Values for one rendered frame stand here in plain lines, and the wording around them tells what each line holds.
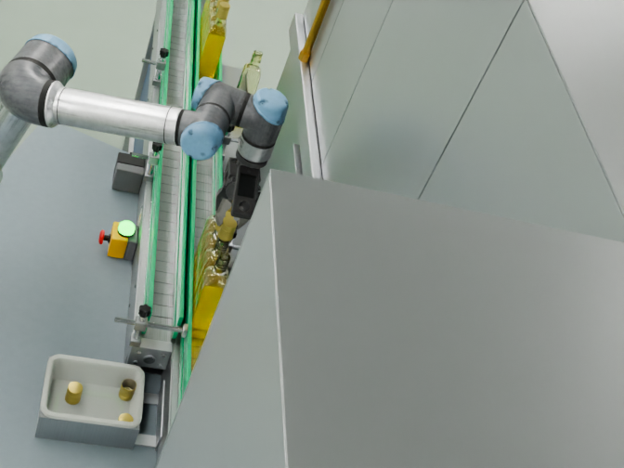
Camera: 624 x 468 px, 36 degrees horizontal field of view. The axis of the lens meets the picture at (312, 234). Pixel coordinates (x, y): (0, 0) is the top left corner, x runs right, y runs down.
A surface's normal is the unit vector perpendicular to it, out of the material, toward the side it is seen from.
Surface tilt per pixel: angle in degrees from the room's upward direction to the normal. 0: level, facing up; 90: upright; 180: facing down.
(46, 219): 0
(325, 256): 0
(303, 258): 0
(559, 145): 90
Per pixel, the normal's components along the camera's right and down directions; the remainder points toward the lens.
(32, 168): 0.32, -0.70
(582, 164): -0.95, -0.18
